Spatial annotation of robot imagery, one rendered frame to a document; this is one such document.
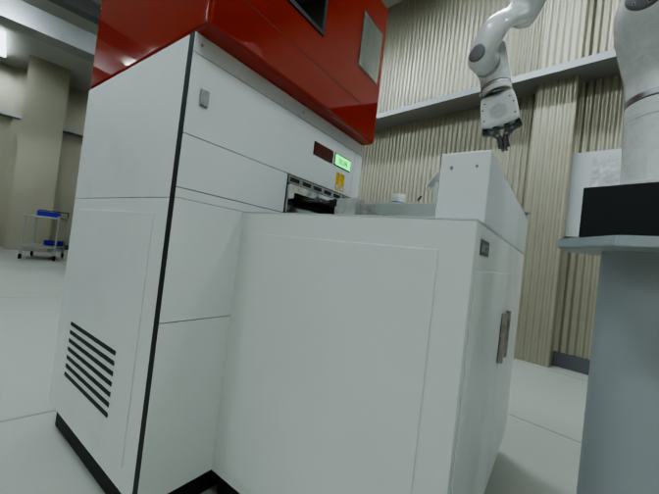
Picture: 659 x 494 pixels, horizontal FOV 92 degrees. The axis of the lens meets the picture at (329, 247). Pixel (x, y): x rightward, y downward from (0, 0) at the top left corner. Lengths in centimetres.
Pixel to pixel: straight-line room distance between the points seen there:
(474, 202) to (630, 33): 46
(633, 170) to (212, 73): 95
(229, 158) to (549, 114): 304
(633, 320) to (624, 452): 24
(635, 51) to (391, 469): 94
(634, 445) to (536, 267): 250
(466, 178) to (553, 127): 283
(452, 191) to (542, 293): 261
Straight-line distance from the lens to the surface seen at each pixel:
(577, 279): 337
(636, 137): 90
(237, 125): 97
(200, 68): 94
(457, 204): 68
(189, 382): 97
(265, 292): 85
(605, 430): 87
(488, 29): 116
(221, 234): 91
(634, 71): 96
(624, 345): 82
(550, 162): 340
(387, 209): 135
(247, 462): 101
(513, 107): 114
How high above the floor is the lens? 73
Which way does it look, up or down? 1 degrees up
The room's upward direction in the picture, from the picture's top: 7 degrees clockwise
